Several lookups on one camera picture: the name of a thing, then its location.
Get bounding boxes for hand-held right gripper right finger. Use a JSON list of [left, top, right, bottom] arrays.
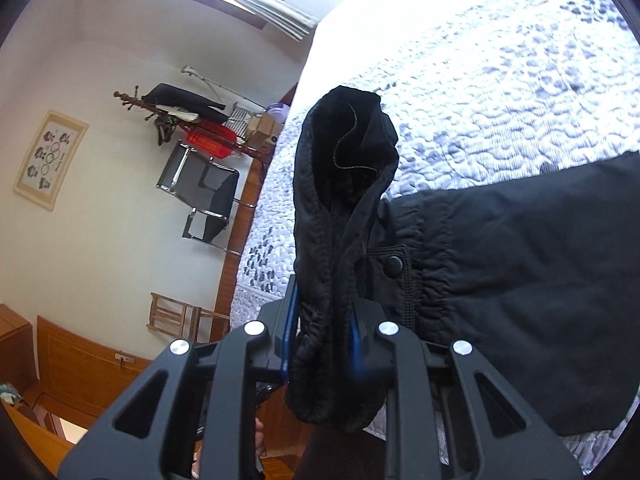
[[347, 300, 584, 480]]

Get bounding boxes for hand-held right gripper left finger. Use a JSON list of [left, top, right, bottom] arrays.
[[59, 275, 301, 480]]

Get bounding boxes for black pants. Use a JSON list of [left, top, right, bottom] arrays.
[[284, 85, 640, 436]]

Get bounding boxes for wooden folding stool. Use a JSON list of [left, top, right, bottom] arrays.
[[147, 292, 226, 344]]

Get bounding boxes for black folding chair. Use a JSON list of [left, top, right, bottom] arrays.
[[156, 142, 256, 256]]

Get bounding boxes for wooden coat rack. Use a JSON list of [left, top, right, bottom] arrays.
[[114, 91, 277, 162]]

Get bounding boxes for wooden door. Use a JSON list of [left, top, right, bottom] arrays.
[[35, 314, 154, 431]]

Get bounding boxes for cardboard box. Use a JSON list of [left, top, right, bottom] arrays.
[[245, 112, 284, 154]]

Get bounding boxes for red bag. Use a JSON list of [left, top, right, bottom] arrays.
[[184, 125, 237, 159]]

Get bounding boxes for white drying rack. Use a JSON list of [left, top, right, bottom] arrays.
[[181, 65, 269, 137]]

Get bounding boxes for black clothes hangers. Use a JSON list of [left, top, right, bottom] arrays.
[[152, 115, 177, 147]]

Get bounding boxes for black hanging garment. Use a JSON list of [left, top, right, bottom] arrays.
[[141, 83, 227, 114]]

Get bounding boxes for wooden cabinet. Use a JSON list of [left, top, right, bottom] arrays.
[[0, 302, 39, 401]]

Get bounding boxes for purple quilted blanket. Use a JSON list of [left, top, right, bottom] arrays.
[[229, 0, 640, 477]]

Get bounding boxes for bed with pale sheet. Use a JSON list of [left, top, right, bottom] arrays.
[[227, 0, 640, 478]]

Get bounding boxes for white curtain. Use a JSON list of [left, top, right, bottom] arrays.
[[115, 0, 321, 42]]

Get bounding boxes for wall poster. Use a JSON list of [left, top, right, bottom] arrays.
[[13, 109, 90, 213]]

